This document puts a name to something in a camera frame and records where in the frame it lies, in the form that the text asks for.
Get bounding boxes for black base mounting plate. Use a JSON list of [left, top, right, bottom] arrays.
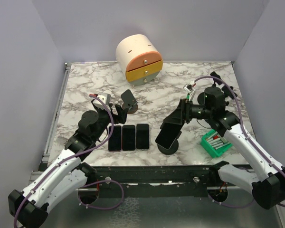
[[38, 164, 257, 198]]

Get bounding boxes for brown round phone stand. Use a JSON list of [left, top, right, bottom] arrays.
[[121, 89, 138, 114]]

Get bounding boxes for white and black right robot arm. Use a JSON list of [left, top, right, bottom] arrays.
[[155, 86, 285, 209]]

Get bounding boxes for black round-base phone stand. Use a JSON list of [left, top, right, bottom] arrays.
[[197, 71, 222, 105]]

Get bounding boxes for black back phone stand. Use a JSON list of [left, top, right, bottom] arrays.
[[157, 139, 179, 155]]

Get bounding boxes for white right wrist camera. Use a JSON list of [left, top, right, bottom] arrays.
[[183, 82, 196, 101]]

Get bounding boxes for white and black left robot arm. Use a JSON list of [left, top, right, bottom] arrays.
[[8, 104, 129, 228]]

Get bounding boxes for white-edged back phone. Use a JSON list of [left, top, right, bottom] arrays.
[[155, 123, 183, 149]]

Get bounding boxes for round cream drawer cabinet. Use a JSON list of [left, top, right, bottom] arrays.
[[115, 34, 163, 87]]

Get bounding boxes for grey-cased phone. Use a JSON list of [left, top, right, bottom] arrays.
[[136, 123, 150, 150]]

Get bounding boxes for aluminium frame rail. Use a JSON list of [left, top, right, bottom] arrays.
[[29, 171, 53, 189]]

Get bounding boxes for green plastic bin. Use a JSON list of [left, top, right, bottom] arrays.
[[200, 130, 232, 158]]

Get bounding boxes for purple-edged black phone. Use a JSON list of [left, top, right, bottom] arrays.
[[108, 125, 122, 152]]

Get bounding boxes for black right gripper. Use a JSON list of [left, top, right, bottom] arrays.
[[164, 98, 213, 124]]

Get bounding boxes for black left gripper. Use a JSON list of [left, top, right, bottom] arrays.
[[92, 103, 129, 142]]

